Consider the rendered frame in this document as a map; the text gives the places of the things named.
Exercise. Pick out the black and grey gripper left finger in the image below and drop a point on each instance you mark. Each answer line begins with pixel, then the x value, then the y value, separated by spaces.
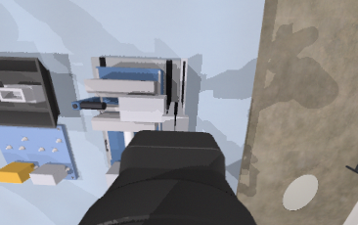
pixel 168 120

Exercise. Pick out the yellow-orange block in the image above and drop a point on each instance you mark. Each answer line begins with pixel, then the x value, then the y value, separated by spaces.
pixel 16 172

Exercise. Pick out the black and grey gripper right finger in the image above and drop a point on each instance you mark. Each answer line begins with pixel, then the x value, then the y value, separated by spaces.
pixel 181 120

